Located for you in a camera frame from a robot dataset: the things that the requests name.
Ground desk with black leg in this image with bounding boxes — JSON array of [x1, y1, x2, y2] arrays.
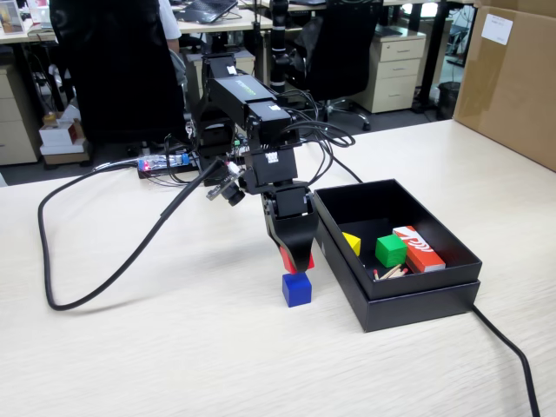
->
[[255, 0, 479, 115]]

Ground black laptop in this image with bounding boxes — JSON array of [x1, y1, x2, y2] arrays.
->
[[175, 0, 240, 25]]

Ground black trash bin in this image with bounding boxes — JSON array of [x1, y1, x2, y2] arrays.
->
[[436, 81, 461, 122]]

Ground clear-wrapped controller board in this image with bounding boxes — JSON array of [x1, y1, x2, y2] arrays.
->
[[136, 152, 195, 174]]

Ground large cardboard box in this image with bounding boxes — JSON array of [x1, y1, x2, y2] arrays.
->
[[451, 0, 556, 173]]

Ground flat white box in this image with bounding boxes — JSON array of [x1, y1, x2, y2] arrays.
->
[[39, 142, 87, 156]]

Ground seated person white shirt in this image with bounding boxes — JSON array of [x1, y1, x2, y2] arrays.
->
[[156, 0, 182, 53]]

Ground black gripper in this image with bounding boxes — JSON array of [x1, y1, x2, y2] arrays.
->
[[261, 183, 321, 276]]

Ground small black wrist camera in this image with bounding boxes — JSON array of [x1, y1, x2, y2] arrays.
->
[[206, 162, 247, 208]]

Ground beige office desk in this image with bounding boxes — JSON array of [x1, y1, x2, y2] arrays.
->
[[0, 17, 275, 44]]

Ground white carton box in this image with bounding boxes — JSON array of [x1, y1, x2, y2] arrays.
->
[[38, 120, 86, 148]]

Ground black pole white rings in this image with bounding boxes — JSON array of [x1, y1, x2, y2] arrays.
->
[[268, 0, 291, 95]]

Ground green cube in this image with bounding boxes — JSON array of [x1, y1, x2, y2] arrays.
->
[[374, 234, 408, 268]]

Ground black power strip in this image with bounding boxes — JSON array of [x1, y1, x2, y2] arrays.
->
[[136, 167, 201, 180]]

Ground black chair chrome base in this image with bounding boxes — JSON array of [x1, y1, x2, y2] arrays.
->
[[289, 0, 384, 132]]

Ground desk photo frame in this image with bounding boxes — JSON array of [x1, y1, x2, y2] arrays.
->
[[0, 0, 26, 36]]

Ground orange white matchbox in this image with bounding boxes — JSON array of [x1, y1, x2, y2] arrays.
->
[[392, 225, 447, 274]]

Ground red cube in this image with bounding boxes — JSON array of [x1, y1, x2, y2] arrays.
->
[[281, 246, 315, 275]]

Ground blue cube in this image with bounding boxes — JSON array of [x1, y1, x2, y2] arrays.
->
[[281, 272, 314, 308]]

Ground thin black servo wires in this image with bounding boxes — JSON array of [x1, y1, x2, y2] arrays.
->
[[277, 89, 356, 186]]

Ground beige three-drawer pedestal cabinet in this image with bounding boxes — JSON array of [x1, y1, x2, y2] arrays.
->
[[356, 32, 427, 115]]

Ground yellow wedge block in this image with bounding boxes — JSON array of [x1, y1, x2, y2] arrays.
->
[[341, 231, 362, 257]]

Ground black high-back office chair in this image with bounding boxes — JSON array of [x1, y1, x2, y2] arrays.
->
[[49, 0, 189, 147]]

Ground thick black power cable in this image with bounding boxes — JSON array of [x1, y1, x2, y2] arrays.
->
[[332, 154, 542, 417]]

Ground thick black camera cable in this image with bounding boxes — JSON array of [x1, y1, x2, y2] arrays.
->
[[37, 156, 225, 312]]

